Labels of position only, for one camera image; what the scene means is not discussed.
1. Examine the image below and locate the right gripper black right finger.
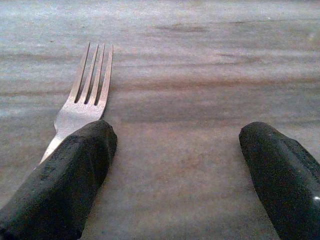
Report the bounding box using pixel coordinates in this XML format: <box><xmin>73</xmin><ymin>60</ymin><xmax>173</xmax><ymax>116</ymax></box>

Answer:
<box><xmin>238</xmin><ymin>121</ymin><xmax>320</xmax><ymax>240</ymax></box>

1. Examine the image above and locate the silver metal fork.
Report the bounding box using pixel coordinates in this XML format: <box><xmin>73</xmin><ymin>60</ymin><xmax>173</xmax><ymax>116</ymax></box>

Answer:
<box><xmin>39</xmin><ymin>41</ymin><xmax>115</xmax><ymax>165</ymax></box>

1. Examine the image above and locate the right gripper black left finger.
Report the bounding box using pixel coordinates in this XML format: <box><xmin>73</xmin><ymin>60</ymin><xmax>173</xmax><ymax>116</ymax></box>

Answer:
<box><xmin>0</xmin><ymin>119</ymin><xmax>118</xmax><ymax>240</ymax></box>

